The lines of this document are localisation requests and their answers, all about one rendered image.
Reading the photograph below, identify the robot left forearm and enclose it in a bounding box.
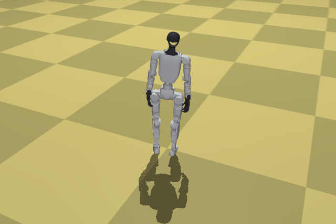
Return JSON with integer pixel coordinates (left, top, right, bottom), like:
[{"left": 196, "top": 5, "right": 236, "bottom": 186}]
[{"left": 146, "top": 70, "right": 155, "bottom": 93}]

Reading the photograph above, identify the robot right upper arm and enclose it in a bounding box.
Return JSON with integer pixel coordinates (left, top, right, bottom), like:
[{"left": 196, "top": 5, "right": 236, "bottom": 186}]
[{"left": 181, "top": 55, "right": 191, "bottom": 82}]

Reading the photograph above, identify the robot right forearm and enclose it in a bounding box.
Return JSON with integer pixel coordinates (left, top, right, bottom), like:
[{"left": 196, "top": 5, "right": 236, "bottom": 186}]
[{"left": 184, "top": 75, "right": 191, "bottom": 98}]

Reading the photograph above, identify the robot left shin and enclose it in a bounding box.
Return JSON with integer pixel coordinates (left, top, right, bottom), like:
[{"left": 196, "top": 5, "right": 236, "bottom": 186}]
[{"left": 152, "top": 119, "right": 160, "bottom": 147}]

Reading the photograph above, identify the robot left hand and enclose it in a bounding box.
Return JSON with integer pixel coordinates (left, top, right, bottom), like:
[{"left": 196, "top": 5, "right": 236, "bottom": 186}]
[{"left": 146, "top": 90, "right": 153, "bottom": 107}]

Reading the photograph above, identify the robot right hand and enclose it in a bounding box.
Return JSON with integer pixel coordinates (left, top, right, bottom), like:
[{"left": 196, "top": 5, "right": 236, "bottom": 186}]
[{"left": 182, "top": 95, "right": 191, "bottom": 113}]

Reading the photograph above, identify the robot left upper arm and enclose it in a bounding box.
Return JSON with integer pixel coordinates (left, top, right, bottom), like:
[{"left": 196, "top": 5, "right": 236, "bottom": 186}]
[{"left": 150, "top": 50, "right": 161, "bottom": 77}]

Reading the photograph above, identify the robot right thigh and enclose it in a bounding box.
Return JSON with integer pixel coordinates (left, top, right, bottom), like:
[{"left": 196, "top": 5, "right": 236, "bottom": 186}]
[{"left": 170, "top": 91, "right": 184, "bottom": 130}]

